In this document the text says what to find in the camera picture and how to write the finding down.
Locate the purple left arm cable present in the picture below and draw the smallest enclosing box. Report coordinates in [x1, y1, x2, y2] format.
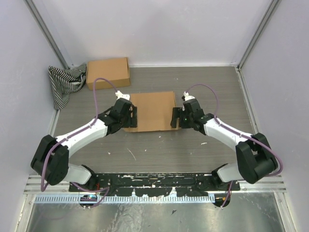
[40, 77, 121, 210]

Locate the brown cardboard box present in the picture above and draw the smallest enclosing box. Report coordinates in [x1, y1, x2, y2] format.
[124, 91, 179, 132]
[86, 58, 131, 90]

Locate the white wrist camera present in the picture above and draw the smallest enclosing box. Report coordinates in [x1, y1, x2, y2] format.
[182, 91, 195, 101]
[115, 90, 130, 101]

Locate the striped black white cloth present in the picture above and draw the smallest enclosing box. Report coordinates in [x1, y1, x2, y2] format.
[48, 63, 87, 110]

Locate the left aluminium corner post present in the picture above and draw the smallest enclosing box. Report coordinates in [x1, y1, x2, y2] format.
[24, 0, 69, 69]

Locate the aluminium front frame rail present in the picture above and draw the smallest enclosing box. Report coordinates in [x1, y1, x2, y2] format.
[24, 175, 286, 194]

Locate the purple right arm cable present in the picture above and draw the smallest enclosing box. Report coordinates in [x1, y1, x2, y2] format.
[184, 83, 283, 209]

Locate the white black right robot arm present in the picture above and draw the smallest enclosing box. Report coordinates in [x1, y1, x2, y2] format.
[170, 99, 280, 191]

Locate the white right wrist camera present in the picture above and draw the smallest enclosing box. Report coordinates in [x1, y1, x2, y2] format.
[182, 91, 195, 101]

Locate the folded brown cardboard box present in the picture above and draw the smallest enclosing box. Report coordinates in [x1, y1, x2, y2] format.
[86, 58, 131, 90]

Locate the aluminium corner post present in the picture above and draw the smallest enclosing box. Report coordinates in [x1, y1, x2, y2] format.
[238, 0, 283, 71]
[24, 0, 69, 69]

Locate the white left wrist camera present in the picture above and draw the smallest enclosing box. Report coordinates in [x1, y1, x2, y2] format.
[115, 90, 130, 101]

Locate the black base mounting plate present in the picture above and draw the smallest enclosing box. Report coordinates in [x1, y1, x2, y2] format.
[69, 173, 240, 197]

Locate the right aluminium corner post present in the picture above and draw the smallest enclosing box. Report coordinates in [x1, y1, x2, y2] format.
[238, 0, 283, 71]

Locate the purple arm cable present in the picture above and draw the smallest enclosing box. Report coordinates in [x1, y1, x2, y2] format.
[184, 83, 283, 209]
[40, 77, 121, 210]

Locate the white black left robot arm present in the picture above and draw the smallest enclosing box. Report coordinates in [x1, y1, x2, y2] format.
[30, 98, 138, 192]

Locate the white slotted cable duct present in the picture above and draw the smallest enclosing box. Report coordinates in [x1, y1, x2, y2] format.
[34, 194, 215, 203]

